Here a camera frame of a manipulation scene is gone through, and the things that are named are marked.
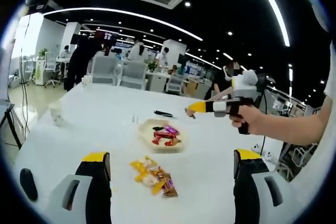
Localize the long ceiling light strip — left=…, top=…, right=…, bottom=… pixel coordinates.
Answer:
left=43, top=7, right=204, bottom=42
left=247, top=0, right=291, bottom=48

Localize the white chest-worn device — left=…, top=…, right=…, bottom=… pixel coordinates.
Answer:
left=311, top=2, right=332, bottom=34

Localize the black monitor on tripod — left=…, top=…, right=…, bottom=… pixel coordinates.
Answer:
left=255, top=73, right=276, bottom=90

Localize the small orange brown food packet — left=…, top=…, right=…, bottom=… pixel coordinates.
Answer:
left=149, top=165, right=165, bottom=178

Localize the beige hexagonal container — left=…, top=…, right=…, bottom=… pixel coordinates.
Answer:
left=138, top=118, right=190, bottom=154

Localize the hanging red display screen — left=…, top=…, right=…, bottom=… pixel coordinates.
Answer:
left=94, top=29, right=119, bottom=41

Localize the person's white shirt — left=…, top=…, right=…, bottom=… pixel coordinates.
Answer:
left=288, top=82, right=336, bottom=224

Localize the printed paper cup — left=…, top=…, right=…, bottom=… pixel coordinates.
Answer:
left=48, top=101, right=64, bottom=127

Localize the black computer mouse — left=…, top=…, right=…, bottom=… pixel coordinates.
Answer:
left=19, top=167, right=39, bottom=201

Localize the long brown red food bar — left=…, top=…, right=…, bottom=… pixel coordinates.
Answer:
left=164, top=138, right=183, bottom=148

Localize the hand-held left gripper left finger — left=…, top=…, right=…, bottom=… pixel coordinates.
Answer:
left=41, top=152, right=113, bottom=224

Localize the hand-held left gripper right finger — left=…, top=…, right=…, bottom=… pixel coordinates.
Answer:
left=232, top=148, right=292, bottom=224

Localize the person's right hand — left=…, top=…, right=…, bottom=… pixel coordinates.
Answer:
left=230, top=104, right=264, bottom=136

